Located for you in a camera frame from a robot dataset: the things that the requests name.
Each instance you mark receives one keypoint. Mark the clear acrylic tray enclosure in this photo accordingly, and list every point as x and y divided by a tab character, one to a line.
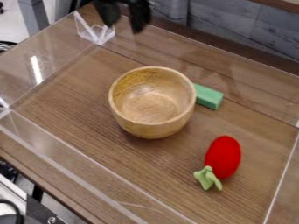
118	179

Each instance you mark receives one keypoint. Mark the green rectangular block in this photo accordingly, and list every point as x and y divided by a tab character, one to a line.
208	97

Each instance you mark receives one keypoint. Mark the red plush strawberry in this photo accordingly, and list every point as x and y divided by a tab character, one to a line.
221	162

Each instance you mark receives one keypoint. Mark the wooden bowl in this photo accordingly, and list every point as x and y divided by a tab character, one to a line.
152	101

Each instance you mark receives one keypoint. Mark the clear acrylic corner bracket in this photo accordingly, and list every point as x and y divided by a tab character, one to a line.
96	34

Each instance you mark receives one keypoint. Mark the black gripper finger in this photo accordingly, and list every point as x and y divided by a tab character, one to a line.
140	14
108	11

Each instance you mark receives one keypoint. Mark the black table leg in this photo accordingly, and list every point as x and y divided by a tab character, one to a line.
37	193

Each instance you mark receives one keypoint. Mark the black metal bracket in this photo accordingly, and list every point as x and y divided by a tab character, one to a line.
37	214

